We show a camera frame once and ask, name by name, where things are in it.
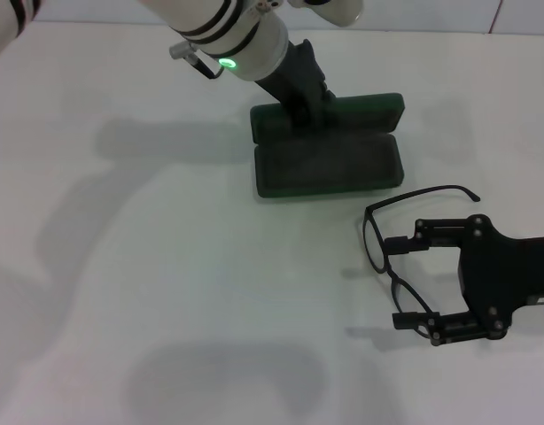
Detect green glasses case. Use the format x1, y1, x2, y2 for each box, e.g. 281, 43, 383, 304
249, 92, 406, 203

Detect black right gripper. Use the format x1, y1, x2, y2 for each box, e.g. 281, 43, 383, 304
384, 215, 544, 347

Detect black glasses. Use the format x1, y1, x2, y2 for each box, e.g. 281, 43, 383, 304
362, 184, 481, 340

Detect black cable with silver plug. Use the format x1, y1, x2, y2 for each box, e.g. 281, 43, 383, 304
168, 40, 227, 81

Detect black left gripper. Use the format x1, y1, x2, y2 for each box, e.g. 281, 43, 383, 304
253, 38, 339, 129

